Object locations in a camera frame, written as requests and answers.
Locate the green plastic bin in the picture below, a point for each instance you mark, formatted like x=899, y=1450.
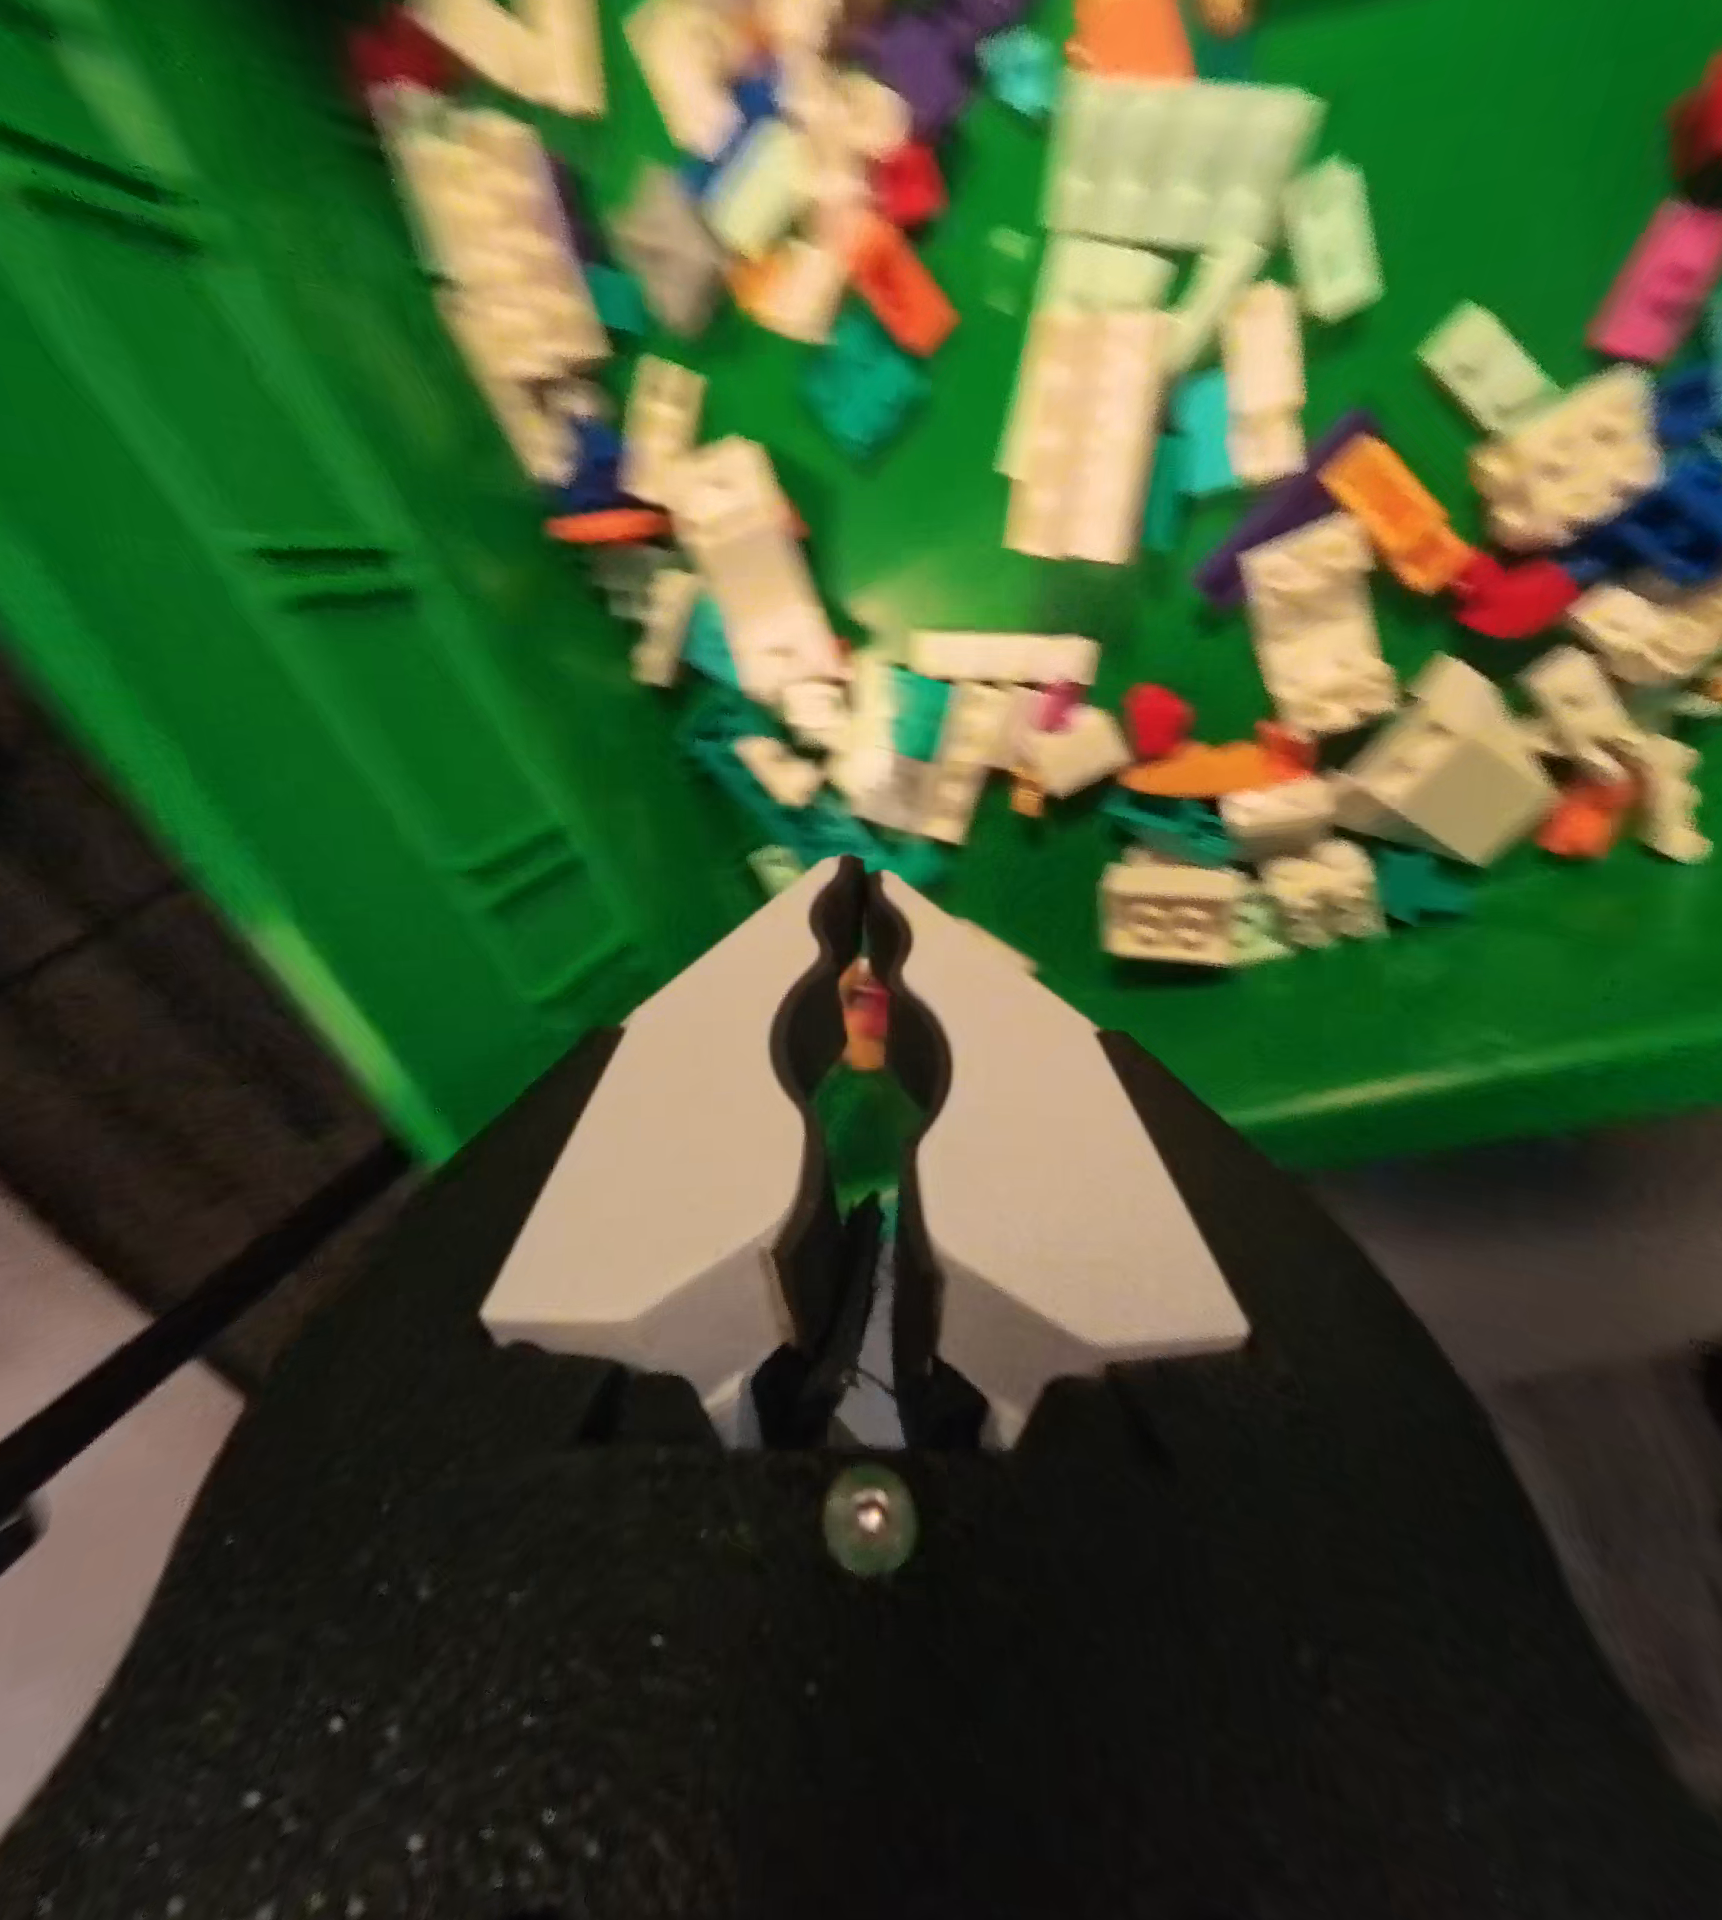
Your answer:
x=351, y=600

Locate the pile of lego bricks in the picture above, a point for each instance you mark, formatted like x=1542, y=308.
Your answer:
x=1086, y=434

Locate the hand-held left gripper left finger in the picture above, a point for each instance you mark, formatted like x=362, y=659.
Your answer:
x=621, y=1200

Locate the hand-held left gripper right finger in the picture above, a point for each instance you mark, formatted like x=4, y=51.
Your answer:
x=1071, y=1200

